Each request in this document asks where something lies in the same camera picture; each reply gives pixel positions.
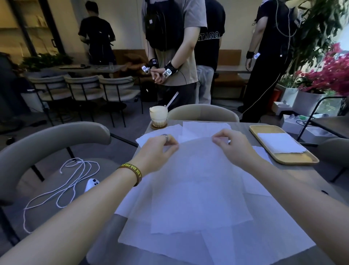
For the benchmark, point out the person's right hand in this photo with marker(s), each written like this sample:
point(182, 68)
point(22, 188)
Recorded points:
point(236, 151)

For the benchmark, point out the person's left hand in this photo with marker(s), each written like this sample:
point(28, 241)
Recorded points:
point(152, 155)

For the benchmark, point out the person's left thumb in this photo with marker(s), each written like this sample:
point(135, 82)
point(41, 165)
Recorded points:
point(171, 149)

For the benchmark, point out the person's right thumb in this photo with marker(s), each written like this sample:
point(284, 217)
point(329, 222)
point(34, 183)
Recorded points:
point(219, 140)

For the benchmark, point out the translucent white paper sheet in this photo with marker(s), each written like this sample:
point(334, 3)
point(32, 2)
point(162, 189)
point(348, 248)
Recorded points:
point(199, 188)

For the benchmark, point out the person's left forearm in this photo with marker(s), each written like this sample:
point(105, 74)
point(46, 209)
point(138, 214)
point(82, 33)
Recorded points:
point(71, 221)

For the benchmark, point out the person's right forearm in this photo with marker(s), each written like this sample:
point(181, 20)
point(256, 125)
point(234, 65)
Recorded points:
point(302, 207)

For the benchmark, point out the brown round coaster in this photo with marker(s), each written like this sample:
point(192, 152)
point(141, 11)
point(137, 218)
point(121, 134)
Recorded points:
point(158, 126)

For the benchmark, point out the beige padded chair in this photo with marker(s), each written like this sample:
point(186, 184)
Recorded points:
point(203, 112)

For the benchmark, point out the glass of creamy drink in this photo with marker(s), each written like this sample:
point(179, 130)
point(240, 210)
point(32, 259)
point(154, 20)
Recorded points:
point(158, 116)

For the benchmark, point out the yellow and black wristband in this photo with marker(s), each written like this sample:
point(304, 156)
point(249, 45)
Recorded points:
point(132, 170)

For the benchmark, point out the clear drinking straw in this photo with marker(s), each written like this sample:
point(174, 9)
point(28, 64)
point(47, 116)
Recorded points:
point(172, 100)

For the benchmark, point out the white paper napkin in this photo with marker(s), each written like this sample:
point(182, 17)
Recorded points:
point(280, 142)

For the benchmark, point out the wooden serving tray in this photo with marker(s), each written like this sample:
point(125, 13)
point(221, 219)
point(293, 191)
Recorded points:
point(291, 159)

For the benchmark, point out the white cardboard box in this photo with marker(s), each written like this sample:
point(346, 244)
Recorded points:
point(293, 124)

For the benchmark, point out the beige chair with black legs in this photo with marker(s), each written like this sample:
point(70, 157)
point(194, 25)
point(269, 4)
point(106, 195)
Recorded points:
point(84, 87)
point(50, 87)
point(117, 88)

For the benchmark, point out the white plant pot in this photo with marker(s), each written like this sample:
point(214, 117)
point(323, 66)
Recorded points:
point(308, 102)
point(287, 95)

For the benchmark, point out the white smartphone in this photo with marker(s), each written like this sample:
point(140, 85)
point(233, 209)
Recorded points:
point(91, 184)

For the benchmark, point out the large white paper sheet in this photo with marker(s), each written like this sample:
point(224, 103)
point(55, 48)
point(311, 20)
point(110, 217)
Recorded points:
point(245, 240)

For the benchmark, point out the black metal side table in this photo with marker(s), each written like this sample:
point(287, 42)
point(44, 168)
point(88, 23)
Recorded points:
point(327, 122)

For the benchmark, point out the grey background table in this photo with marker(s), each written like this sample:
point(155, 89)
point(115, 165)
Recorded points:
point(90, 68)

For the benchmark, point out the grey padded chair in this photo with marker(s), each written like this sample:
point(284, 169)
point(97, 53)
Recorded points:
point(334, 153)

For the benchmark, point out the black backpack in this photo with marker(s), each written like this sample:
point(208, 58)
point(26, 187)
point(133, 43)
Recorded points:
point(163, 24)

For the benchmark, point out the pink flowering plant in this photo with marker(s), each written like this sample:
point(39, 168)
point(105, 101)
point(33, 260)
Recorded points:
point(330, 73)

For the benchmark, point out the grey padded armchair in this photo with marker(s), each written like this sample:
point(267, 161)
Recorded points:
point(41, 147)

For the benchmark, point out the green leafy plant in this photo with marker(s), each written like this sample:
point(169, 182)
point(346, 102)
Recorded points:
point(319, 30)

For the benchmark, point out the low green planter shrub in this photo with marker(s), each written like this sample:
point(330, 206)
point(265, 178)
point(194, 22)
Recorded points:
point(46, 60)

